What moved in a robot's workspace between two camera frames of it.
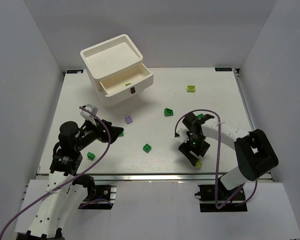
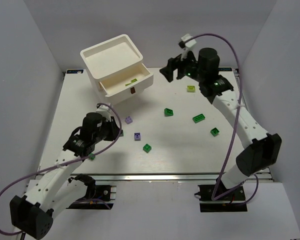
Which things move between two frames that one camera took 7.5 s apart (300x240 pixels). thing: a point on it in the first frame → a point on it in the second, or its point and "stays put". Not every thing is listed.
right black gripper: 193,149 → 179,66
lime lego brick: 191,88 stays put
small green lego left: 90,155 stays put
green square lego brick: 147,148 stays put
